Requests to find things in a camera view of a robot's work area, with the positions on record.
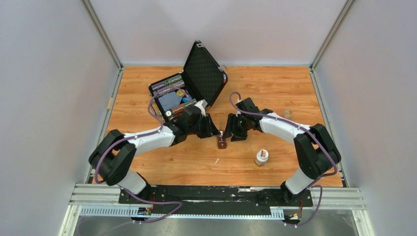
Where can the black poker chip case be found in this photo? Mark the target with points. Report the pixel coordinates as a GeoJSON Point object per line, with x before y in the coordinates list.
{"type": "Point", "coordinates": [202, 78]}

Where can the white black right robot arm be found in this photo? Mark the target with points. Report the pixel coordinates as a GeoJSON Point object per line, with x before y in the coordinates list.
{"type": "Point", "coordinates": [316, 151]}

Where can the amber pill jar white lid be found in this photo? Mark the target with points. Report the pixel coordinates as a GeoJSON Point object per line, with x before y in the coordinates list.
{"type": "Point", "coordinates": [261, 157]}

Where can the brown pill organizer strip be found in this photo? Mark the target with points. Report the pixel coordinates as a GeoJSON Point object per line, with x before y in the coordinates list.
{"type": "Point", "coordinates": [221, 142]}

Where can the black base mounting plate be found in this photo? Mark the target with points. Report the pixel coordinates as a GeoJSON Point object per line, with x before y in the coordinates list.
{"type": "Point", "coordinates": [221, 200]}

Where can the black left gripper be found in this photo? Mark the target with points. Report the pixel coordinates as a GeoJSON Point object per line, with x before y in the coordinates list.
{"type": "Point", "coordinates": [210, 129]}

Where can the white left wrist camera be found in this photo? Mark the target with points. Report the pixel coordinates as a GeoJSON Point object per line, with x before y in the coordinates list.
{"type": "Point", "coordinates": [202, 106]}

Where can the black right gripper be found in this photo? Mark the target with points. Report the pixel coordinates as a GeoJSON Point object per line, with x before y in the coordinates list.
{"type": "Point", "coordinates": [231, 129]}

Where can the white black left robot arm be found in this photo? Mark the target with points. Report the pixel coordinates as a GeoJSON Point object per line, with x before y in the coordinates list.
{"type": "Point", "coordinates": [114, 155]}

